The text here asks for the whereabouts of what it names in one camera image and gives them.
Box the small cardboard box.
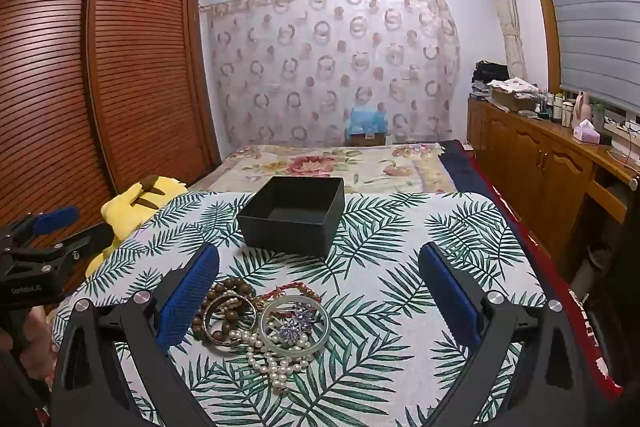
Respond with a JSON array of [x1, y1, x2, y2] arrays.
[[350, 133, 387, 148]]

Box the black square box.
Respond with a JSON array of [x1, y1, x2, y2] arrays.
[[236, 176, 346, 259]]

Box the grey window blind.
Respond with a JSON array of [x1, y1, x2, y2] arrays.
[[525, 0, 640, 108]]

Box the circle print sheer curtain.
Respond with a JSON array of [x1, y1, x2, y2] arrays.
[[200, 0, 462, 148]]

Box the purple flower brooch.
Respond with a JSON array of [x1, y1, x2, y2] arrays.
[[272, 304, 321, 342]]

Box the pearl necklace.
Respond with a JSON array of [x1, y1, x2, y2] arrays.
[[227, 329, 316, 394]]

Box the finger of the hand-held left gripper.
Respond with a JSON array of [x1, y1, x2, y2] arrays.
[[10, 206, 80, 238], [50, 224, 116, 259]]

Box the red string bracelet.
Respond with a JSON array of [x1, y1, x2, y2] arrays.
[[257, 283, 322, 308]]

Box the beige tied drape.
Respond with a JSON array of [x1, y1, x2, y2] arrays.
[[472, 0, 529, 80]]

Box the blue plastic bag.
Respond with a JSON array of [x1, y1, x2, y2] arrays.
[[345, 104, 391, 136]]

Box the pink figurine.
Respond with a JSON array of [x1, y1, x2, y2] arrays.
[[574, 90, 592, 128]]

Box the brown slatted wardrobe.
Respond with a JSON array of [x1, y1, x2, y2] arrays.
[[0, 0, 222, 308]]

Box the black folded clothes pile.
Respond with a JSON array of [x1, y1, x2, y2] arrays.
[[472, 60, 509, 96]]

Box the wooden bead bracelet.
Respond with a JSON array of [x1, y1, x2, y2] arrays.
[[194, 277, 257, 344]]

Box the white power strip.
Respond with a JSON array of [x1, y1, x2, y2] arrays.
[[602, 114, 640, 136]]

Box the pale translucent bangle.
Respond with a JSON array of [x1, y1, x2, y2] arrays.
[[258, 295, 331, 351]]

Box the silver metal bangle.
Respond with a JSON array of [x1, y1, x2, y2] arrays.
[[204, 294, 257, 348]]

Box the navy blanket with red edge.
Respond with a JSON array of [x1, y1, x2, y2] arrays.
[[440, 139, 628, 413]]

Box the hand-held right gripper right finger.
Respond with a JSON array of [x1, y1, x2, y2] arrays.
[[419, 242, 626, 427]]

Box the wooden sideboard cabinet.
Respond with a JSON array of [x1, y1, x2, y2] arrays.
[[466, 96, 640, 228]]

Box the row of toiletry bottles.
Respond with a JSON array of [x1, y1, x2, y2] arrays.
[[535, 89, 576, 126]]

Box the yellow plush toy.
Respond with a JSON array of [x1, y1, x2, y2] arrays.
[[85, 175, 189, 279]]

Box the pink tissue box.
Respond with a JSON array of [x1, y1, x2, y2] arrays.
[[573, 119, 601, 143]]

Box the leaf print cloth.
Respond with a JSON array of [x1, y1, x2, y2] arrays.
[[50, 191, 575, 427]]

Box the floral bed blanket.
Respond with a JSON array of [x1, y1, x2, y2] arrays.
[[189, 142, 471, 196]]

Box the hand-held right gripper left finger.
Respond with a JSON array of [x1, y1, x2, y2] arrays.
[[50, 243, 221, 427]]

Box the floral cloth bundle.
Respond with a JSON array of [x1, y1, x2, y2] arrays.
[[486, 77, 540, 114]]

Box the person's left hand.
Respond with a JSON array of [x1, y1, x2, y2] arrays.
[[20, 307, 58, 390]]

